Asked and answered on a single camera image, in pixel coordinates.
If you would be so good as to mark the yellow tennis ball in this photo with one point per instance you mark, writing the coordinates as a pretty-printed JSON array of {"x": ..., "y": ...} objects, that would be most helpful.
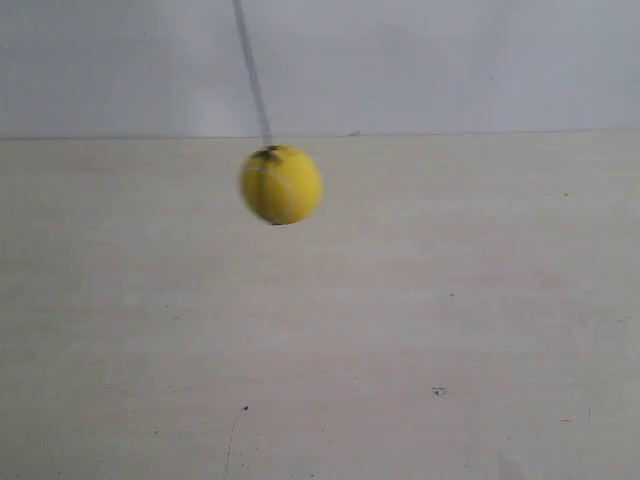
[{"x": 281, "y": 184}]

